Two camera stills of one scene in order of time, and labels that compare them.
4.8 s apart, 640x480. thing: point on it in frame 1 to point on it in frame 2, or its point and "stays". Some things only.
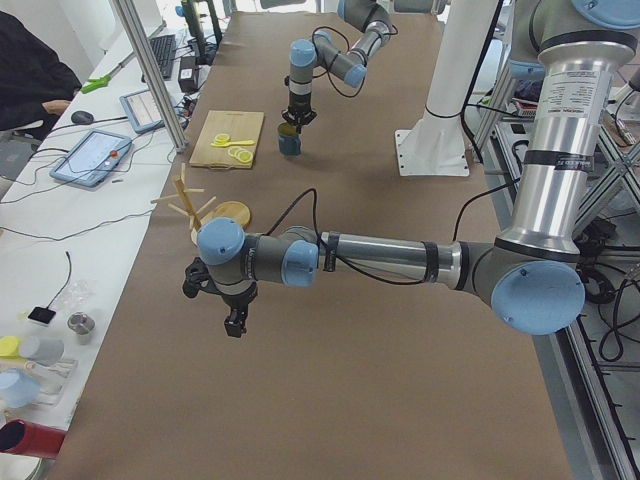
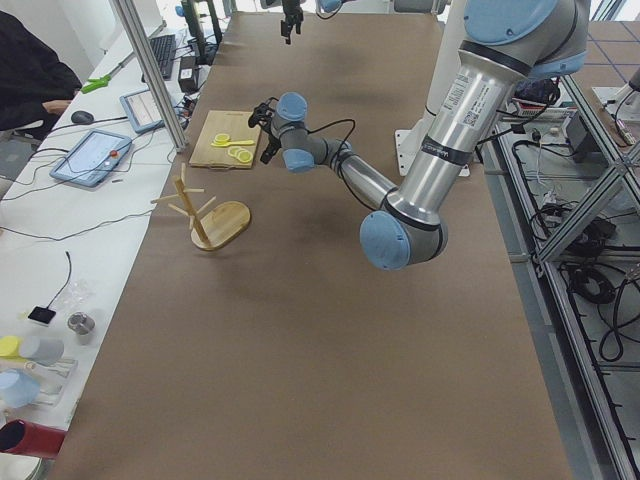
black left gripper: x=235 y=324 to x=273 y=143
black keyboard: x=164 y=50 stays
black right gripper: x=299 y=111 to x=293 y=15
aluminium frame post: x=153 y=73 stays
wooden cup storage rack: x=226 y=209 stays
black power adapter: x=189 y=76 stays
